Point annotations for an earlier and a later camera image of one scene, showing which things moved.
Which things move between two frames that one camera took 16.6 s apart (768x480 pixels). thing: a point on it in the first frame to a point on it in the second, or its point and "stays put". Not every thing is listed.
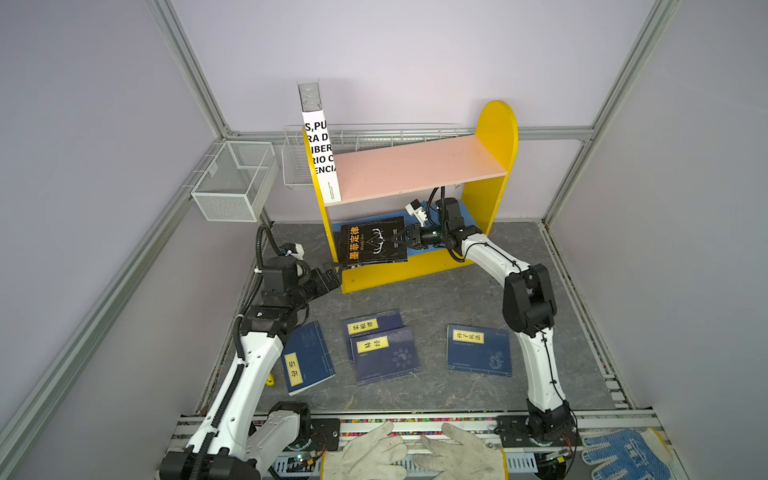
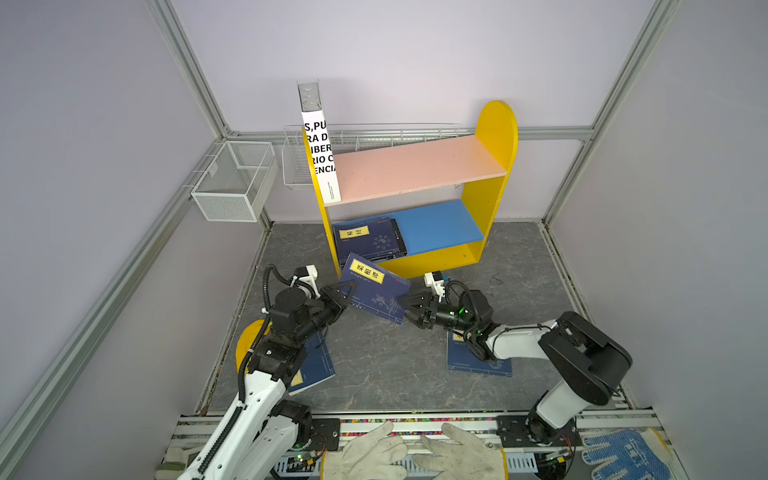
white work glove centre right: x=464 y=460 stays put
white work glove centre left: x=369 y=456 stays put
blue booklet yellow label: x=385 y=355 to x=375 y=239
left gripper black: x=322 y=287 to x=334 y=299
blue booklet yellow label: x=306 y=360 stays put
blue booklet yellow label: x=478 y=350 stays put
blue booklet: x=370 y=324 to x=378 y=289
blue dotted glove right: x=642 y=454 stays put
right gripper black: x=414 y=237 to x=432 y=306
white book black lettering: x=320 y=137 stays put
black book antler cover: x=371 y=242 stays put
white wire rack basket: x=296 y=170 stays put
